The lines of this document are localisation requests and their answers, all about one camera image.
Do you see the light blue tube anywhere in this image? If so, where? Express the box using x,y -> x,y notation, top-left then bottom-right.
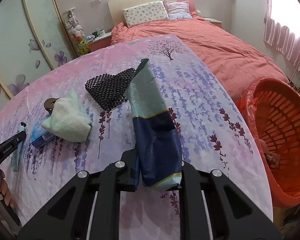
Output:
12,122 -> 27,172

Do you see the light green white towel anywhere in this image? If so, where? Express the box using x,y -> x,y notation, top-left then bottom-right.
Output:
42,89 -> 92,143

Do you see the beige and pink headboard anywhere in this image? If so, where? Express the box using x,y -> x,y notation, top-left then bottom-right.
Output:
108,0 -> 197,27

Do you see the coral pink bed duvet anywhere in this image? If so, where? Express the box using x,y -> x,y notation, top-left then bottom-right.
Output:
111,12 -> 288,101

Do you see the pink right nightstand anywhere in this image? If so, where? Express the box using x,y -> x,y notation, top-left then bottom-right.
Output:
204,17 -> 223,29

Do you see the pink nightstand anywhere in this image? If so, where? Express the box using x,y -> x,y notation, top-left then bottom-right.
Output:
204,17 -> 223,29
88,33 -> 111,52

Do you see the white mug on nightstand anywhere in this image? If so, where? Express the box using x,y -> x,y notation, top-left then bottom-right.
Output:
98,29 -> 106,37

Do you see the pink floral tablecloth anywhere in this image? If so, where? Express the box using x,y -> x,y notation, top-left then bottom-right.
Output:
0,35 -> 280,239

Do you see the black dotted mesh mat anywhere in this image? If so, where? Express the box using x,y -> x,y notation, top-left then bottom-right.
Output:
85,68 -> 136,111

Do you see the orange plastic laundry basket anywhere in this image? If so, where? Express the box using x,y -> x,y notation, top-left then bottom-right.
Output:
236,77 -> 300,207

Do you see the brown shoe insole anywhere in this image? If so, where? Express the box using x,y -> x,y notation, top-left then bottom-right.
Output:
44,98 -> 58,114

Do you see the pink left nightstand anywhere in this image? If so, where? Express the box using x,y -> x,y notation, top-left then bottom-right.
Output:
88,33 -> 111,52

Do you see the person left hand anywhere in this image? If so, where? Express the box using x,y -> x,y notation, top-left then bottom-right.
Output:
0,169 -> 16,209

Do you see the pink striped pillow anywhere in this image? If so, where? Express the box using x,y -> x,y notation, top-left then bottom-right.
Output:
163,1 -> 192,20

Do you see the trash pile in basket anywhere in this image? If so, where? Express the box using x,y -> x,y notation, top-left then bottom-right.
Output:
259,140 -> 281,166

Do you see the white floral pillow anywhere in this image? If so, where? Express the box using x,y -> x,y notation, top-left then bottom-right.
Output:
122,1 -> 169,28

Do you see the blue foil snack bag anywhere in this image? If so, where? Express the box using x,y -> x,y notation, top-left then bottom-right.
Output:
125,59 -> 182,191

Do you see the pink window curtain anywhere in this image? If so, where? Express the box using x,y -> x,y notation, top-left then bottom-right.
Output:
263,0 -> 300,66

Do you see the hanging plush toy stack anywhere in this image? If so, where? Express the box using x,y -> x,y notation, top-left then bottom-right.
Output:
63,8 -> 90,56

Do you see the wall light switch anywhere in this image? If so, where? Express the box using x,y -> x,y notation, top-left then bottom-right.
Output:
90,0 -> 101,5

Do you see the sliding wardrobe with flowers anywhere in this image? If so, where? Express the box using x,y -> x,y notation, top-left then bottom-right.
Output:
0,0 -> 76,111

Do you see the blue tissue pack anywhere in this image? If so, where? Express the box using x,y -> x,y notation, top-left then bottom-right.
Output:
31,118 -> 56,148

